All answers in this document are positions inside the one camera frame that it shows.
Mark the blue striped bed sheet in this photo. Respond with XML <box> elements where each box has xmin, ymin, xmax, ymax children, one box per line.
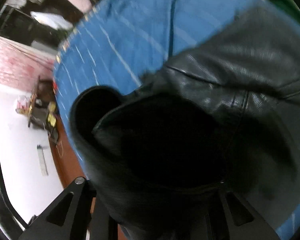
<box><xmin>54</xmin><ymin>0</ymin><xmax>300</xmax><ymax>239</ymax></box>

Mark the black leather jacket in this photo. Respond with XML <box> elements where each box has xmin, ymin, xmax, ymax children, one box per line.
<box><xmin>69</xmin><ymin>6</ymin><xmax>300</xmax><ymax>239</ymax></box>

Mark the black cable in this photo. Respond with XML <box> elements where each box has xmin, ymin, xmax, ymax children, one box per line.
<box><xmin>0</xmin><ymin>128</ymin><xmax>30</xmax><ymax>230</ymax></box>

